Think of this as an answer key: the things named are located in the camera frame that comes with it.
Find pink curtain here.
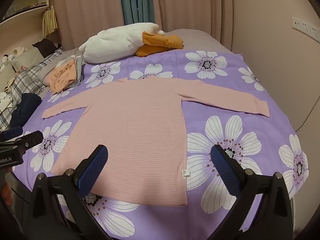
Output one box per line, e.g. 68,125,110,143
150,0,233,45
56,0,125,52

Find black cloth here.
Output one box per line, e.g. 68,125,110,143
32,38,62,58

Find navy blue cloth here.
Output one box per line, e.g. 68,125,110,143
10,93,42,128

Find blue curtain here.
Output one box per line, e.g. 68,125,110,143
119,0,155,25

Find white wall socket strip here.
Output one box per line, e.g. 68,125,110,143
292,16,320,39

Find small plush toys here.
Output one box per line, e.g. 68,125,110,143
0,46,28,69

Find beige hanging tassels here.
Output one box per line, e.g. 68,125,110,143
42,5,58,37

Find purple floral bed sheet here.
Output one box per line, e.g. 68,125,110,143
12,49,310,240

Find grey-pink mattress cover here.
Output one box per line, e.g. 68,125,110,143
164,29,232,54

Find white plush duck toy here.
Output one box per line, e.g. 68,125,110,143
79,22,185,64

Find grey folded garment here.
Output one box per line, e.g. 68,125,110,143
60,56,85,88

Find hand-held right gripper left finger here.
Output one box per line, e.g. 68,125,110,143
32,144,118,240

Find orange printed folded garment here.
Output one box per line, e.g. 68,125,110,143
47,57,78,95

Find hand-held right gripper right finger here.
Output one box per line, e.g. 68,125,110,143
211,144,295,240

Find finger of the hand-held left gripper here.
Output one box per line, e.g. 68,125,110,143
15,131,43,153
3,127,23,139

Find pink knit sweater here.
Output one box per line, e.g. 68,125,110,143
41,77,270,207

